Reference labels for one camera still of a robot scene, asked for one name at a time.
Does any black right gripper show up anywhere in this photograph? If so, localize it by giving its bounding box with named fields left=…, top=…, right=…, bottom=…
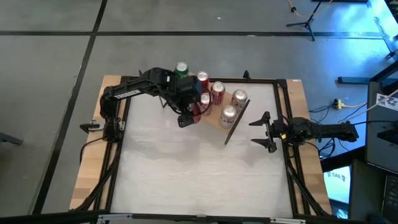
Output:
left=248, top=111, right=295, bottom=154

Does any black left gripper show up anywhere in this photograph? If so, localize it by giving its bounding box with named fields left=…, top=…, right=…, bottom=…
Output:
left=175, top=76, right=203, bottom=128

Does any red Star Wars Coca-Cola can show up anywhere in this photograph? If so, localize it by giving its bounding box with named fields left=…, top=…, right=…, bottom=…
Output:
left=198, top=92, right=214, bottom=116

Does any silver Diet Coke can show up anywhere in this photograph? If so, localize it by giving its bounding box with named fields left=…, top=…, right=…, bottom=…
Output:
left=219, top=105, right=238, bottom=129
left=230, top=89, right=249, bottom=113

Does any green Sprite can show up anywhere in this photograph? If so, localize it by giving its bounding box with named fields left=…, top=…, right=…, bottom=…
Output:
left=174, top=61, right=190, bottom=78

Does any lit monitor screen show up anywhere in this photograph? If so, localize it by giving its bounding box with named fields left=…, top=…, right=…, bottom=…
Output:
left=323, top=166, right=352, bottom=205

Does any black stand base beam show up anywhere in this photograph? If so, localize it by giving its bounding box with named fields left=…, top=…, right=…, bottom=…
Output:
left=337, top=60, right=398, bottom=85

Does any dark grey cabinet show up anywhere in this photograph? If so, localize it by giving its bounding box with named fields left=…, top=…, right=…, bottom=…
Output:
left=365, top=81, right=398, bottom=174

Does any black tripod stand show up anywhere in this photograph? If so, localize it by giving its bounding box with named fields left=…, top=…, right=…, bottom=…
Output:
left=285, top=0, right=335, bottom=42

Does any black equipment case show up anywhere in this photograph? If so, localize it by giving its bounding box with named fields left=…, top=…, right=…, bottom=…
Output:
left=348, top=159, right=388, bottom=222

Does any printed marker paper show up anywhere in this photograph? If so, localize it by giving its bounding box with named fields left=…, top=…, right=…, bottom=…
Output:
left=375, top=92, right=398, bottom=112

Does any black rig crossbar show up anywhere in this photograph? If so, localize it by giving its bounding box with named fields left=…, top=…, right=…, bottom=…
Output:
left=0, top=208, right=368, bottom=224

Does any grey floor stand foot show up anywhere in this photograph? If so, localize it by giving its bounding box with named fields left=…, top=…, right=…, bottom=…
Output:
left=0, top=132, right=24, bottom=146

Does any wooden shelf black metal frame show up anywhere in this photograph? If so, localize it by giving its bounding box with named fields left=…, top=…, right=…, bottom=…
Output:
left=157, top=63, right=251, bottom=146

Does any black metal table frame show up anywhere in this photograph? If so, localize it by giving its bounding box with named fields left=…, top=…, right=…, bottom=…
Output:
left=70, top=70, right=332, bottom=218

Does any yellow power plug with cable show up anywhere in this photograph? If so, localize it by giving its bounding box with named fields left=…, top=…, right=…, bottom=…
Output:
left=332, top=98, right=368, bottom=110

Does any black arm base cable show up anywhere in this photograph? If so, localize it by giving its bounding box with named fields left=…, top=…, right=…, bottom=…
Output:
left=79, top=136, right=108, bottom=164

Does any yellow extension cable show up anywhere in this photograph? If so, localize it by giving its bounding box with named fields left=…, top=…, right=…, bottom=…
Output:
left=286, top=0, right=334, bottom=19

